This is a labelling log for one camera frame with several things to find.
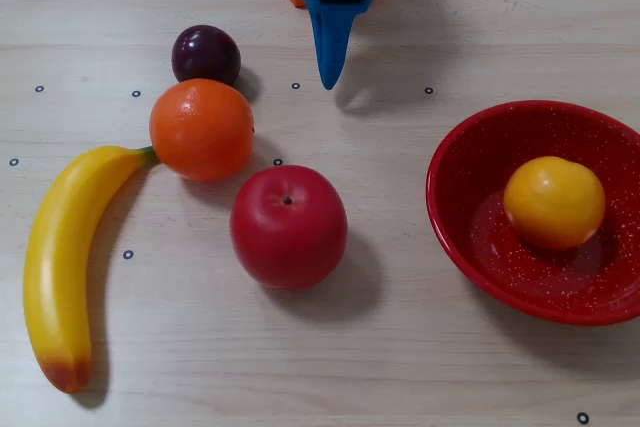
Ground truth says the yellow orange toy peach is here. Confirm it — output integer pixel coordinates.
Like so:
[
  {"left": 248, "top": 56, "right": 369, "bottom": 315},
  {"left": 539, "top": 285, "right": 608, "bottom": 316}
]
[{"left": 502, "top": 155, "right": 607, "bottom": 251}]

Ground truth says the red speckled enamel bowl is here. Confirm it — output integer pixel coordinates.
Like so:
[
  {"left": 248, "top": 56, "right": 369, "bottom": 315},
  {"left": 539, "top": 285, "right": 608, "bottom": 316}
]
[{"left": 425, "top": 100, "right": 640, "bottom": 327}]

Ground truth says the dark purple toy plum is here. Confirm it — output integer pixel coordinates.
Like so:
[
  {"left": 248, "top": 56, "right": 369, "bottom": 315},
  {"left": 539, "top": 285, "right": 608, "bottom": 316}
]
[{"left": 171, "top": 24, "right": 242, "bottom": 87}]

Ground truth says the toy orange fruit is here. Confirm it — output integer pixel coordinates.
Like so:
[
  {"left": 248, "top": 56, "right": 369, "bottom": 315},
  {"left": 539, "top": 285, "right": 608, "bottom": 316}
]
[{"left": 148, "top": 78, "right": 255, "bottom": 183}]

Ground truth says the red toy apple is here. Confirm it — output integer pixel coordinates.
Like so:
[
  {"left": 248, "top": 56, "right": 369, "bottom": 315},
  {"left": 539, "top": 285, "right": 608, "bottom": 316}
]
[{"left": 229, "top": 164, "right": 349, "bottom": 291}]

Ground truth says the yellow toy banana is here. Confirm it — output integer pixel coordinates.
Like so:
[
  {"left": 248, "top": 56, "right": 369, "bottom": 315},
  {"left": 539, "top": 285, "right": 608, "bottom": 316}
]
[{"left": 22, "top": 145, "right": 161, "bottom": 395}]

